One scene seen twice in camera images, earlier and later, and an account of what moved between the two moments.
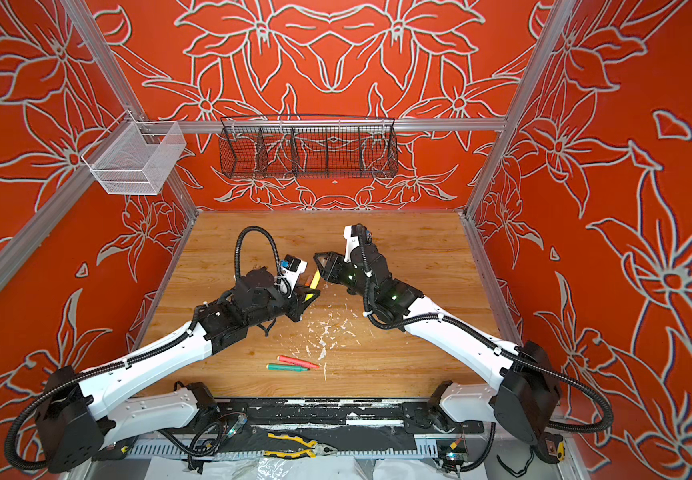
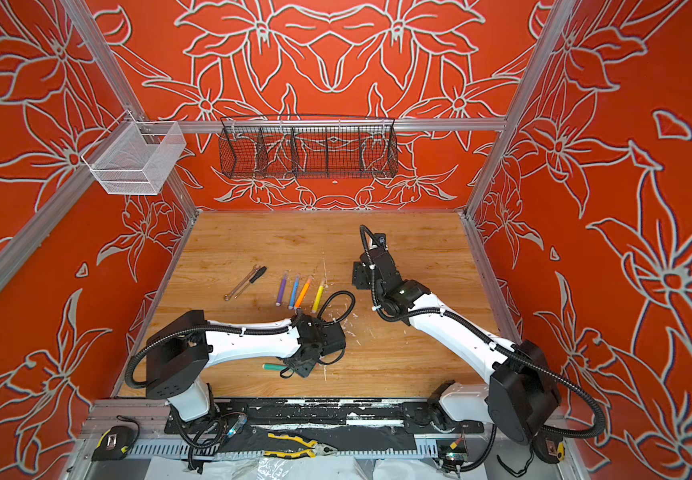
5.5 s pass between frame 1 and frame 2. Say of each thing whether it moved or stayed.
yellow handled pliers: stayed
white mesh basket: stayed
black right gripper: moved
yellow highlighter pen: moved
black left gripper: moved
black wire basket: stayed
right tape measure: stayed
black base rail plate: stayed
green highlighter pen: stayed
